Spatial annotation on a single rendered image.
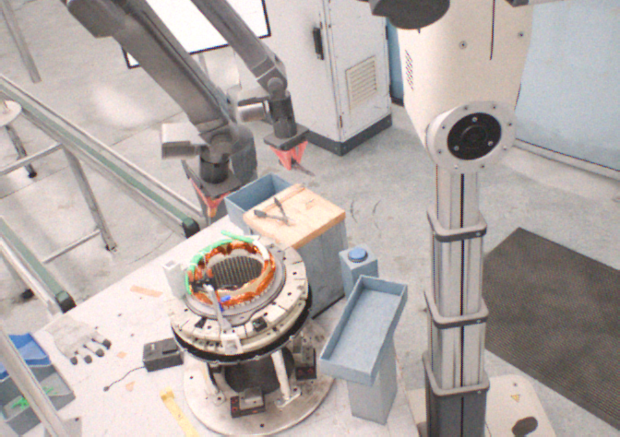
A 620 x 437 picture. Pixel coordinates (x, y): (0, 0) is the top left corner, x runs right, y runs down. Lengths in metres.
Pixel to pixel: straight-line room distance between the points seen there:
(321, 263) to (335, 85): 2.10
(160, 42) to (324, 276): 0.95
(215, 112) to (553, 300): 2.11
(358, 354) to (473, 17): 0.68
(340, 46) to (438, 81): 2.52
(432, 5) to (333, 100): 2.83
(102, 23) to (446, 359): 1.14
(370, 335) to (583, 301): 1.67
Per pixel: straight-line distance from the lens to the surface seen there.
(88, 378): 1.74
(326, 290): 1.64
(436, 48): 0.97
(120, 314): 1.87
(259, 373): 1.58
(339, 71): 3.54
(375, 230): 3.15
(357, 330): 1.29
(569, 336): 2.68
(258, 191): 1.74
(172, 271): 1.31
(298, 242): 1.47
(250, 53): 1.35
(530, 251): 3.03
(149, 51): 0.82
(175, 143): 1.05
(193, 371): 1.61
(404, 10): 0.77
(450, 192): 1.23
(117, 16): 0.73
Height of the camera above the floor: 1.99
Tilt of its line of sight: 36 degrees down
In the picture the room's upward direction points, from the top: 10 degrees counter-clockwise
